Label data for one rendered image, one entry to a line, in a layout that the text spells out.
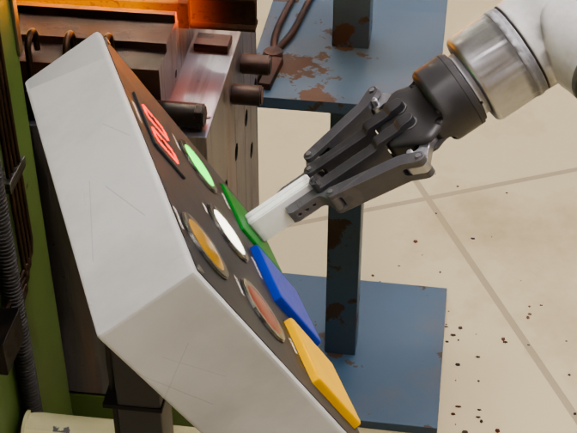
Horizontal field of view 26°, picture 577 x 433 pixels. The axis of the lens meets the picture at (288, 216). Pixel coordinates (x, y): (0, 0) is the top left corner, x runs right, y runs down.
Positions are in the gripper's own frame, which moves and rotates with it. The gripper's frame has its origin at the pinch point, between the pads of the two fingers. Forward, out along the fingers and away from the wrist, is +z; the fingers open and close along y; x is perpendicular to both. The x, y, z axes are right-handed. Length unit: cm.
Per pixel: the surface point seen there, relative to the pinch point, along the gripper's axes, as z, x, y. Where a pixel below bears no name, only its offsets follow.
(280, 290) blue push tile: 3.1, 3.4, -12.6
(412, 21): -26, -52, 84
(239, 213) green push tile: 3.5, 2.8, -0.4
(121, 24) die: 7.3, 0.2, 45.6
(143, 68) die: 7.2, -1.0, 36.3
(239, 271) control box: 3.8, 11.3, -16.6
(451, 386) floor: 5, -116, 65
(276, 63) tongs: -4, -38, 75
